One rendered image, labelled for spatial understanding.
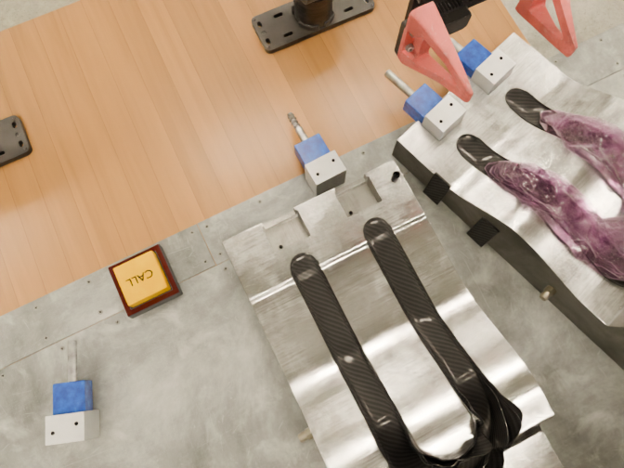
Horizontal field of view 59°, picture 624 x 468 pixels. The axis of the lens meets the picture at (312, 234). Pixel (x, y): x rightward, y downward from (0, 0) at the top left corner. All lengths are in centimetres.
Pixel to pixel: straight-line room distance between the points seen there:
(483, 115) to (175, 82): 49
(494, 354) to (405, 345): 11
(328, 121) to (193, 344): 40
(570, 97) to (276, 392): 60
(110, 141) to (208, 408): 44
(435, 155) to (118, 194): 48
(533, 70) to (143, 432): 77
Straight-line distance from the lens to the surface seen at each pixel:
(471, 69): 89
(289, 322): 72
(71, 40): 105
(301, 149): 83
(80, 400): 82
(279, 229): 77
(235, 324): 81
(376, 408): 70
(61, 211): 93
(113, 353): 85
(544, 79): 93
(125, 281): 82
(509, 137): 87
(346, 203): 78
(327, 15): 96
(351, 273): 73
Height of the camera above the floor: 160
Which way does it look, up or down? 75 degrees down
